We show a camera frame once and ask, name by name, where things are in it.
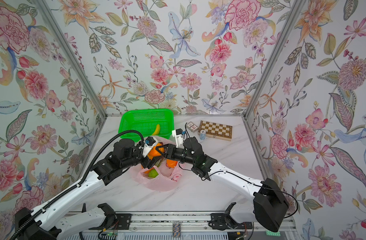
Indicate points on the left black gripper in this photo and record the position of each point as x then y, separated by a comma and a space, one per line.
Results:
148, 159

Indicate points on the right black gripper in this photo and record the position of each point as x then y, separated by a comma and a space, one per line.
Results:
168, 151

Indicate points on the pink plastic bag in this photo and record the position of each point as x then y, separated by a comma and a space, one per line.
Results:
167, 179

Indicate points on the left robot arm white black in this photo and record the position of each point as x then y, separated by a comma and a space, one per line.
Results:
26, 221

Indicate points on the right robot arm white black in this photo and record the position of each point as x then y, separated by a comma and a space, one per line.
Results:
266, 203

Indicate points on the green fruit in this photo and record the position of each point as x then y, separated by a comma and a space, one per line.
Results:
153, 173

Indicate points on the yellow banana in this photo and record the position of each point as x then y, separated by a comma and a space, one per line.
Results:
157, 130

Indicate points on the playing card deck box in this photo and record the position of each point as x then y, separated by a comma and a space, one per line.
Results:
192, 127

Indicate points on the blue poker chip stack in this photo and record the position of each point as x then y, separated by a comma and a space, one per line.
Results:
203, 135

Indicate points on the green plastic basket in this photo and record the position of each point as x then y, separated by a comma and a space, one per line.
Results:
146, 121

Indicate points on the wooden chessboard box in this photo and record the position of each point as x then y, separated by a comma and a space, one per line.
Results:
216, 130

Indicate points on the green led module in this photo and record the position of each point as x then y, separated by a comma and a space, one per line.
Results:
273, 234

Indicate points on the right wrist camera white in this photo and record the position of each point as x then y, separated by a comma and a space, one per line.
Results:
179, 136

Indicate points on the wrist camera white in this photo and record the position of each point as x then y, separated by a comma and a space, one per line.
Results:
179, 136
149, 143

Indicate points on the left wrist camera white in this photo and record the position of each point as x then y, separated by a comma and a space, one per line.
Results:
149, 143

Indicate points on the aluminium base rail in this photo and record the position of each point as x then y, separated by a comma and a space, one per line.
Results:
168, 223

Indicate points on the small patterned tag on rail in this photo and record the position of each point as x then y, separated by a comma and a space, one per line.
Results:
176, 230

